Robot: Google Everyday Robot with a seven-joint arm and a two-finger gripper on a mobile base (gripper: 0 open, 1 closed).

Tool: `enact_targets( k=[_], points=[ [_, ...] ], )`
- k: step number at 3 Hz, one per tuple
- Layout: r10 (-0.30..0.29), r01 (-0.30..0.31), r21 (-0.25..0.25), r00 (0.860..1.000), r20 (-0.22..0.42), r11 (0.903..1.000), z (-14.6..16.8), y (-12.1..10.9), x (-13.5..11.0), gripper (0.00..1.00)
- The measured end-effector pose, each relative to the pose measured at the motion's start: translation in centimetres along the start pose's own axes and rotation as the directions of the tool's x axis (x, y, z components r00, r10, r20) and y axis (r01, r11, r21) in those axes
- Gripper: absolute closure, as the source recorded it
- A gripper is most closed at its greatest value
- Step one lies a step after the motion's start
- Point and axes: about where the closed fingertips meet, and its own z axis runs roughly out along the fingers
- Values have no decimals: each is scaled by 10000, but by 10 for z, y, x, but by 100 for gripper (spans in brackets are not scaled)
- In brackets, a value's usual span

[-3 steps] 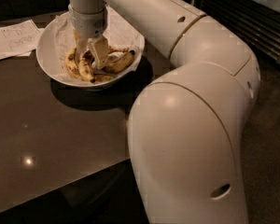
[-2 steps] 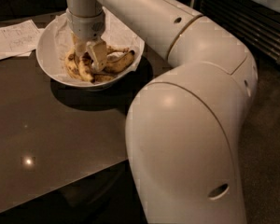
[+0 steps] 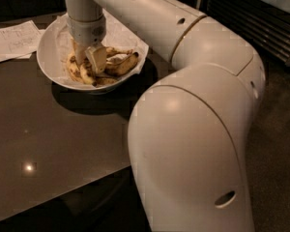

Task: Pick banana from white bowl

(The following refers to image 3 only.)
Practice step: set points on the dark slatted appliance grille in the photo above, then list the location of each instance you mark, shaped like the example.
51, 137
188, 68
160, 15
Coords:
260, 23

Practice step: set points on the spotted banana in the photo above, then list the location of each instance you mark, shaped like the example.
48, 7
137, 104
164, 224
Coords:
103, 65
120, 62
84, 73

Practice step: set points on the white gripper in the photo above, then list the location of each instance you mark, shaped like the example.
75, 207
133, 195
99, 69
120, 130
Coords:
85, 31

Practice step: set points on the white bowl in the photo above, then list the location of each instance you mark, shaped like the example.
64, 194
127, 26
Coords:
50, 53

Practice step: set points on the white paper bowl liner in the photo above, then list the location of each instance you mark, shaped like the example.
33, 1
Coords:
126, 55

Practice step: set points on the white printed paper sheet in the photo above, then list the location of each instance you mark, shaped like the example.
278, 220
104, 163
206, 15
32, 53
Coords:
19, 40

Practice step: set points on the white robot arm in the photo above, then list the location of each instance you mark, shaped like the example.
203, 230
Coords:
187, 133

